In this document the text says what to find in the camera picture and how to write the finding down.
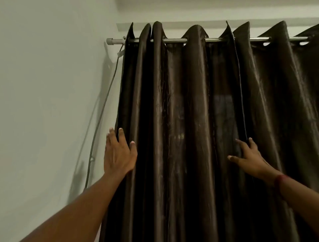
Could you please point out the person's left hand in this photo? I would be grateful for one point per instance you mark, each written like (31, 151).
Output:
(118, 159)

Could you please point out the person's right hand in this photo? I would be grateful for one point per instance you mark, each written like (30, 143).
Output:
(251, 162)

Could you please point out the dark brown satin curtain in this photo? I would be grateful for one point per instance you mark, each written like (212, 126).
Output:
(179, 99)
(279, 99)

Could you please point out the person's right forearm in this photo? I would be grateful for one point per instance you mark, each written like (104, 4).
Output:
(304, 202)

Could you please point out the person's left forearm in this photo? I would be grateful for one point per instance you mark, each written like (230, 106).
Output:
(82, 212)

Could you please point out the red wrist thread band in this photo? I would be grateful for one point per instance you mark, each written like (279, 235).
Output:
(280, 183)

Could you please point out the white tape tag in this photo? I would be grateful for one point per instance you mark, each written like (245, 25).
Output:
(120, 53)

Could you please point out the silver metal curtain rod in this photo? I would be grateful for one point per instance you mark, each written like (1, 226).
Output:
(174, 40)

